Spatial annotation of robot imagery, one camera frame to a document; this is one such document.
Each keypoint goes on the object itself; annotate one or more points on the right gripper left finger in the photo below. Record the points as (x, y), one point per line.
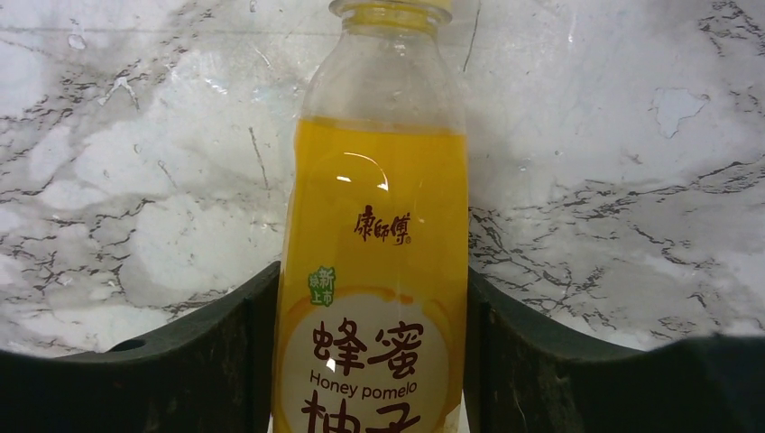
(209, 371)

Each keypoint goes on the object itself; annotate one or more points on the yellow drink bottle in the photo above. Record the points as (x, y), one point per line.
(371, 308)

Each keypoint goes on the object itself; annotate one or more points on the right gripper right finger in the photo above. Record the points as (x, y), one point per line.
(525, 372)

